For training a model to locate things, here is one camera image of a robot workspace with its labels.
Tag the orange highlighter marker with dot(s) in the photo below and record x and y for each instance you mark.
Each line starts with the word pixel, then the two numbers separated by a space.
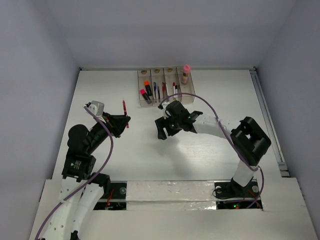
pixel 148 88

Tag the red slim pen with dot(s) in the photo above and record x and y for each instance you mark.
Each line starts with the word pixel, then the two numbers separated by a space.
pixel 125 111

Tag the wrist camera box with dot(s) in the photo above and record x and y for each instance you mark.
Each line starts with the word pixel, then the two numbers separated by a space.
pixel 95 107
pixel 163 107

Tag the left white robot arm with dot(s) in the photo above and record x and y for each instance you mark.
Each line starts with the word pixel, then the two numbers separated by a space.
pixel 81 188

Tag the pink highlighter marker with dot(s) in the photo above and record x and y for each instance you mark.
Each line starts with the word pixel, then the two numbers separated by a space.
pixel 145 96

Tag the red gel pen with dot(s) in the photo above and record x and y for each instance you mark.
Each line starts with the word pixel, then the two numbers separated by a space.
pixel 164 90

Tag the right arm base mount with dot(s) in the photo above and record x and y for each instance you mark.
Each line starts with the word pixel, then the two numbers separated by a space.
pixel 230 197

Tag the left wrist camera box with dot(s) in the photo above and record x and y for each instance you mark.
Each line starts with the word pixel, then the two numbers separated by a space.
pixel 95 107

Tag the blue gel pen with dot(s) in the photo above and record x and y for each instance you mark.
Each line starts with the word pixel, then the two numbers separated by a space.
pixel 155 91

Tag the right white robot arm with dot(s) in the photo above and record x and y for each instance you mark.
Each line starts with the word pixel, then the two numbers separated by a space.
pixel 246 137

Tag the aluminium side rail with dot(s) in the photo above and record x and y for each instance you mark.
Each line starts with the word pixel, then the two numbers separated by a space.
pixel 284 171

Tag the dark purple gel pen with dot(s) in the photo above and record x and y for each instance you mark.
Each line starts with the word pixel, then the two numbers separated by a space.
pixel 158 94

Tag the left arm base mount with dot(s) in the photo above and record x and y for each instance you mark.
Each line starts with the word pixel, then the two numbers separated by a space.
pixel 115 200

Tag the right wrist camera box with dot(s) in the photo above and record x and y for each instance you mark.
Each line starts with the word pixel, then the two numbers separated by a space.
pixel 163 107

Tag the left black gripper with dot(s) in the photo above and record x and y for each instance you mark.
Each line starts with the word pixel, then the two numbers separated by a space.
pixel 117 123

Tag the clear four-compartment organizer tray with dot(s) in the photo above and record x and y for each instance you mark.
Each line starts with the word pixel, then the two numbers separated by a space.
pixel 168 75

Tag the red-capped whiteboard marker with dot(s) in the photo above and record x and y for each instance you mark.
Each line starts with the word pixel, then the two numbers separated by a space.
pixel 173 85

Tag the pink-capped glue stick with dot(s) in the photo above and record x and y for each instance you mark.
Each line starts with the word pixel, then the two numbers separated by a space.
pixel 185 73

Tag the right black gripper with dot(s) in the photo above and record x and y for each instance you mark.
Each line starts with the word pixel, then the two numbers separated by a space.
pixel 161 123

